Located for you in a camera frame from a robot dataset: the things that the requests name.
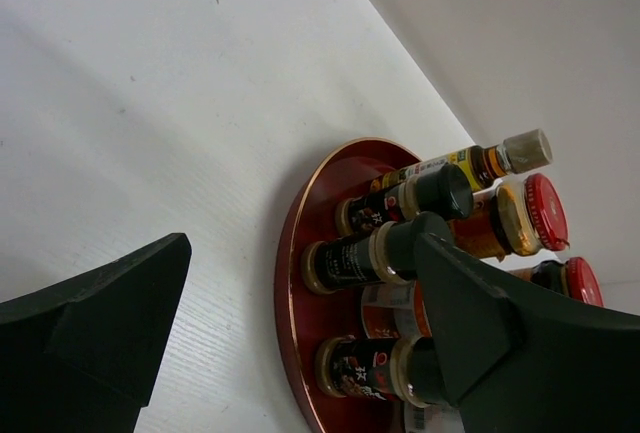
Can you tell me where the small black cap bottle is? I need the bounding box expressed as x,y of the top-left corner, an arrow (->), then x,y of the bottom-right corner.
315,337 -> 450,408
335,164 -> 474,236
301,212 -> 454,295

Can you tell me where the round red tray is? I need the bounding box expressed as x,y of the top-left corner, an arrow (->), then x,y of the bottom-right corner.
274,138 -> 419,432

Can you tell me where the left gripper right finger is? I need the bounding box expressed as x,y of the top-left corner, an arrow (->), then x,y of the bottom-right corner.
412,234 -> 639,432

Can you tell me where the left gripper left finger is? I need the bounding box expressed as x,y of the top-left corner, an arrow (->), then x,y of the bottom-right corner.
1,233 -> 191,432

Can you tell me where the small white lid jar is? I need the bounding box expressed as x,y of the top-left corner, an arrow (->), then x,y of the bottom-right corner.
360,281 -> 432,339

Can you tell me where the yellow label brown bottle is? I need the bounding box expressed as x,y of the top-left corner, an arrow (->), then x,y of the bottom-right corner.
369,129 -> 553,193

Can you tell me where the red lid sauce jar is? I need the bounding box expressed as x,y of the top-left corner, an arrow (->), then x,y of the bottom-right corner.
509,257 -> 604,307

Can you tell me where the small red lid jar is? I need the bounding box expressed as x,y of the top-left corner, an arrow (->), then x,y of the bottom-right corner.
449,173 -> 570,261

